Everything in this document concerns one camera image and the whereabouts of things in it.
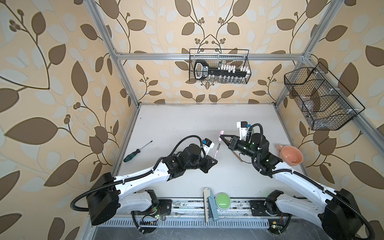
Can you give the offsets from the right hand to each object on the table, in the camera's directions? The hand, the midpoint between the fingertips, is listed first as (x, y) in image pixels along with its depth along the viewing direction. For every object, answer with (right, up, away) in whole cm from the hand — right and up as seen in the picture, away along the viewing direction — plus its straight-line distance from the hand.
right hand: (221, 138), depth 74 cm
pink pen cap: (0, +3, +1) cm, 3 cm away
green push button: (+1, -33, +2) cm, 33 cm away
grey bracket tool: (-6, -32, 0) cm, 32 cm away
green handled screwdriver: (-51, -12, +20) cm, 56 cm away
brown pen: (+13, -14, +19) cm, 27 cm away
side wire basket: (+52, +17, -1) cm, 54 cm away
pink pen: (-2, -6, -1) cm, 6 cm away
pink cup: (+45, -13, +17) cm, 50 cm away
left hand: (-2, -11, -2) cm, 12 cm away
